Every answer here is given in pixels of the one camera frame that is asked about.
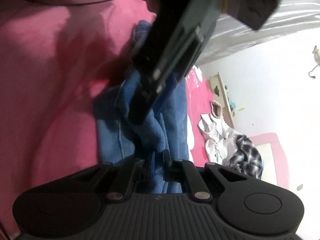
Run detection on grey curtain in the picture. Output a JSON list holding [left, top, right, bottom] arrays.
[[197, 0, 320, 65]]

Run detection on person's pink top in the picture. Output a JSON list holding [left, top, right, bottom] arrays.
[[0, 0, 160, 235]]

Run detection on black white plaid shirt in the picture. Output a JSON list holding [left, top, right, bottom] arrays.
[[226, 134, 263, 179]]

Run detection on cream nightstand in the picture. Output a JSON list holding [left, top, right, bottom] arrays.
[[209, 71, 235, 129]]

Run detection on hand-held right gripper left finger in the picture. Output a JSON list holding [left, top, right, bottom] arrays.
[[50, 153, 156, 200]]

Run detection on hanging grey cord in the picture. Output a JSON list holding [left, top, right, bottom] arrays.
[[309, 45, 320, 79]]

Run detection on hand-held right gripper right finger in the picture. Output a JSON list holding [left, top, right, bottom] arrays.
[[163, 150, 265, 202]]

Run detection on blue jeans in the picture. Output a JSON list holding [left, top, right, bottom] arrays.
[[94, 20, 190, 195]]

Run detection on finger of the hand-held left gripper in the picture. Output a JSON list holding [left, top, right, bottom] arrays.
[[128, 62, 165, 126], [152, 75, 182, 114]]

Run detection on pink checked garment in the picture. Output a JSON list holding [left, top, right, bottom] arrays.
[[210, 100, 223, 118]]

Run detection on pink bed headboard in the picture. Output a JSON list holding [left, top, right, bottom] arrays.
[[249, 132, 290, 190]]

